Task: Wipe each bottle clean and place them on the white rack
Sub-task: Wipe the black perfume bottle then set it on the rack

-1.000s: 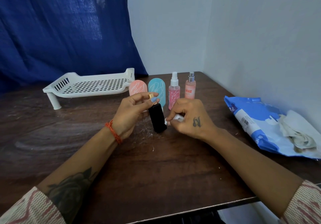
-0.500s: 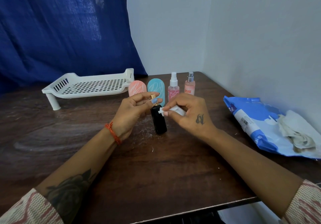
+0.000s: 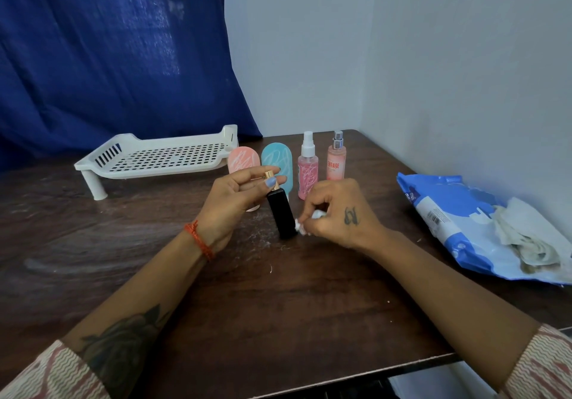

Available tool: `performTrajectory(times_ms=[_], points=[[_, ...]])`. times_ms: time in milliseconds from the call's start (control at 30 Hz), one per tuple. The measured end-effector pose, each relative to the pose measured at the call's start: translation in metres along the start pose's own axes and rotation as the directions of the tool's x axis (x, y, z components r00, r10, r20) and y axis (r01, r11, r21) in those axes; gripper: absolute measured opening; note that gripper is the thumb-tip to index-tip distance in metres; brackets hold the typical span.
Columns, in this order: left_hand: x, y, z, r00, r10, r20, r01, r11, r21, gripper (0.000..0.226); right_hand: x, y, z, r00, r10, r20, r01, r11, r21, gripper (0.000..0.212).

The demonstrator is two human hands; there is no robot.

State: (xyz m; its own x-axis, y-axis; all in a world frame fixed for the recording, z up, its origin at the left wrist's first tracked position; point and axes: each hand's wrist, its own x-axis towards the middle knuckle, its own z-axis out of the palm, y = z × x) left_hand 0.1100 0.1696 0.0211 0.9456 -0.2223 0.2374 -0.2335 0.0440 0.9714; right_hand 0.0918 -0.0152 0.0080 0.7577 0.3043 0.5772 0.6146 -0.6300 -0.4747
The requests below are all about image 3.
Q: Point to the person's right hand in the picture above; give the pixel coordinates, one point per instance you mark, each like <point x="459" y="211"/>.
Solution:
<point x="344" y="224"/>

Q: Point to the person's left hand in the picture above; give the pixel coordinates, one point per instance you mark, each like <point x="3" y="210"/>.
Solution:
<point x="223" y="215"/>

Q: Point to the white wet wipe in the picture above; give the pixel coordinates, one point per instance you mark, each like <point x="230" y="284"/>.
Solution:
<point x="300" y="229"/>

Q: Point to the black perfume bottle gold cap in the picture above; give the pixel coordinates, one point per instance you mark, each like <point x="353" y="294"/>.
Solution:
<point x="282" y="215"/>

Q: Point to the pink squeeze bottle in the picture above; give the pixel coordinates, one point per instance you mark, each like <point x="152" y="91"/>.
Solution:
<point x="243" y="159"/>

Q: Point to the orange spray bottle silver cap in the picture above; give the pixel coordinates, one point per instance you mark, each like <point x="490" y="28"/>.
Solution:
<point x="336" y="164"/>

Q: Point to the pink spray bottle white cap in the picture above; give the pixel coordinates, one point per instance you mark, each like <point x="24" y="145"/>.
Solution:
<point x="308" y="171"/>

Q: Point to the teal squeeze bottle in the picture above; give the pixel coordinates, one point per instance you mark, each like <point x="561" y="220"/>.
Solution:
<point x="279" y="157"/>

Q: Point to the white perforated plastic rack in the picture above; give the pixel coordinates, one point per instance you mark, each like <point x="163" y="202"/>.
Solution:
<point x="156" y="157"/>

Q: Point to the blue white wet wipes pack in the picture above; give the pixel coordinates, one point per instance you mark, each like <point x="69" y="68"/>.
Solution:
<point x="456" y="215"/>

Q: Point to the person's left forearm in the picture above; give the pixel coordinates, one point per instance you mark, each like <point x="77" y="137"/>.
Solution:
<point x="138" y="309"/>

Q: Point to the person's right forearm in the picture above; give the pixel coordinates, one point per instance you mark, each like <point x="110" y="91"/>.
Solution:
<point x="456" y="296"/>

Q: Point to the dark wooden table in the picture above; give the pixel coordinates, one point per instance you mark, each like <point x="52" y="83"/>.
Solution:
<point x="290" y="314"/>

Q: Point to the dark blue curtain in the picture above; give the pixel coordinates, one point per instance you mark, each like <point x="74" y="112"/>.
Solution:
<point x="98" y="63"/>

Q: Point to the patterned left sleeve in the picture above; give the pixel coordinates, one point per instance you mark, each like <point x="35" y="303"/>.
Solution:
<point x="44" y="374"/>

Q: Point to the patterned sleeve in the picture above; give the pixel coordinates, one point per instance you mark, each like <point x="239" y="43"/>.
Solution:
<point x="545" y="367"/>
<point x="44" y="374"/>

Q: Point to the patterned right sleeve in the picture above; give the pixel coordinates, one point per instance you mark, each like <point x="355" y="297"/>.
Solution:
<point x="545" y="367"/>

